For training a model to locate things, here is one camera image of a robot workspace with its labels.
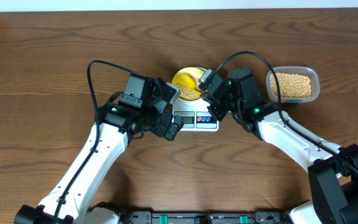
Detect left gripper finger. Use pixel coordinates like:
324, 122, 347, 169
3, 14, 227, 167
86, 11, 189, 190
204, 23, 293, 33
155, 78, 179, 112
163, 115, 184, 141

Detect yellow plastic measuring scoop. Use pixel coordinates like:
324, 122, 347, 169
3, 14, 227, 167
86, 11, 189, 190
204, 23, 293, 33
172, 73, 201, 96

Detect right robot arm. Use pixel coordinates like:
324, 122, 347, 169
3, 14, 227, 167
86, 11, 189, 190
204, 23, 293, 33
200, 68, 358, 223

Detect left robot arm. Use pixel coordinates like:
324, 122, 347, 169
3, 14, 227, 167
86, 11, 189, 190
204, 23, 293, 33
14, 75, 183, 224

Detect soybeans in bowl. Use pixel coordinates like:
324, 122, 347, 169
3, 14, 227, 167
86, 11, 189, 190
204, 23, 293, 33
175, 73, 201, 101

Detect white digital kitchen scale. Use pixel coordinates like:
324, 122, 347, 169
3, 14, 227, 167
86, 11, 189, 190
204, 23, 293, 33
171, 67, 220, 132

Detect pale yellow bowl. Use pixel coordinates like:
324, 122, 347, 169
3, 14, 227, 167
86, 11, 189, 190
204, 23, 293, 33
171, 67, 209, 103

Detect green tape strip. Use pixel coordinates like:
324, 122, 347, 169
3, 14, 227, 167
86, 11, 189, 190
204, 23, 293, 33
284, 102, 299, 106

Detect soybeans in container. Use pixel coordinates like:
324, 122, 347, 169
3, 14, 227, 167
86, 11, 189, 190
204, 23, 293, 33
276, 73, 311, 98

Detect clear plastic container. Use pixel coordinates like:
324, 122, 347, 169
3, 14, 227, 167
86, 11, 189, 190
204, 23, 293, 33
273, 66, 320, 103

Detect left black cable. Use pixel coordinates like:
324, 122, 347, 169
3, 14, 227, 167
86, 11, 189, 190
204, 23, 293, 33
51, 60, 136, 224

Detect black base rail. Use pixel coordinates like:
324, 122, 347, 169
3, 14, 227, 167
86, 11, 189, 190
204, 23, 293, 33
84, 202, 296, 224

